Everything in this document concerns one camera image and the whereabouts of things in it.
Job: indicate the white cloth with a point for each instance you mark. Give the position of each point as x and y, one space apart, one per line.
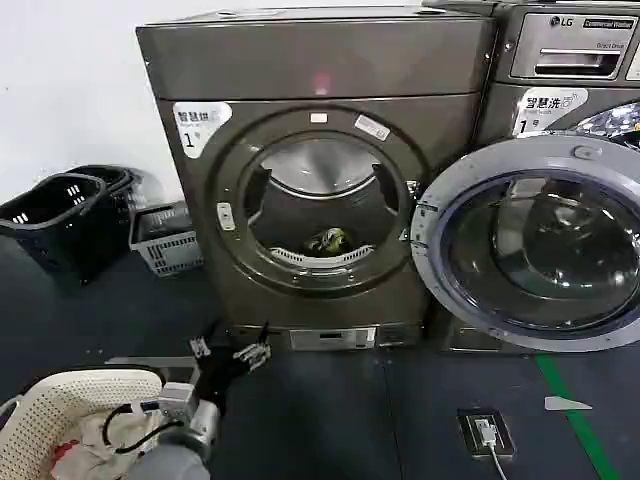
100 435

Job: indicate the black floor socket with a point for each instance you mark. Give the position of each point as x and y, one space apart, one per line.
484 431

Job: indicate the grey front-loading dryer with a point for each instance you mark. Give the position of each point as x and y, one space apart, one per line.
320 65

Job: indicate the round glass dryer door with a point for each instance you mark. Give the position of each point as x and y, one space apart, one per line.
540 245

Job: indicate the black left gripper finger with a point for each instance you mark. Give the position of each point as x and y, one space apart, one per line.
254 354
200 346

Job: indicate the white perforated laundry basket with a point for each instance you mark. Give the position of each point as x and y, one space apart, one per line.
65 390

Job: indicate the white arrow floor sticker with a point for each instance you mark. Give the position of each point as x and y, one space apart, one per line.
562 403

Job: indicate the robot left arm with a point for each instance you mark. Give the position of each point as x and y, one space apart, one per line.
175 455

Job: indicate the large black plastic basket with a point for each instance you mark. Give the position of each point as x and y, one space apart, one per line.
60 225

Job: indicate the grey slotted plastic basket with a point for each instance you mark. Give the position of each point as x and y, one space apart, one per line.
170 247

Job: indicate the red cloth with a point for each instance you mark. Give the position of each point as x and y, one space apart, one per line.
66 446

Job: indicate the green garment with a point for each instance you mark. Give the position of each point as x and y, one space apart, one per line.
330 239

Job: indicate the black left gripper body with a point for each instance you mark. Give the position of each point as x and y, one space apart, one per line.
216 375

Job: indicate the grey washing machine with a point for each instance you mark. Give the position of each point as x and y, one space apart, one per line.
550 95

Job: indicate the green floor tape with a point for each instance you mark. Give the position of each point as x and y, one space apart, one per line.
575 415

